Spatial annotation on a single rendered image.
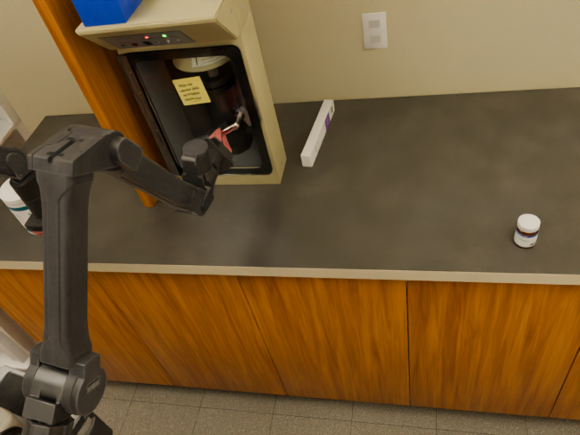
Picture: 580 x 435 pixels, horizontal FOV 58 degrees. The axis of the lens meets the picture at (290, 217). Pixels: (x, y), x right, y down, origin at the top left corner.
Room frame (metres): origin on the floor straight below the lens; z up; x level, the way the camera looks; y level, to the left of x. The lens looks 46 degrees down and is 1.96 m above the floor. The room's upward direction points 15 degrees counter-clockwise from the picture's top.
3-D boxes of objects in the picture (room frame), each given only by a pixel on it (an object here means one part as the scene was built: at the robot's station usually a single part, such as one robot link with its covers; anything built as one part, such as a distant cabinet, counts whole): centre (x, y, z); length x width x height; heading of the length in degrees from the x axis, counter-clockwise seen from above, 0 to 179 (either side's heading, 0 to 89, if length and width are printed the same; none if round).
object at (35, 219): (0.97, 0.55, 1.21); 0.10 x 0.07 x 0.07; 160
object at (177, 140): (1.17, 0.16, 1.19); 0.30 x 0.01 x 0.40; 69
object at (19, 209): (1.24, 0.72, 1.01); 0.13 x 0.13 x 0.15
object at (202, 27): (1.13, 0.17, 1.46); 0.32 x 0.11 x 0.10; 70
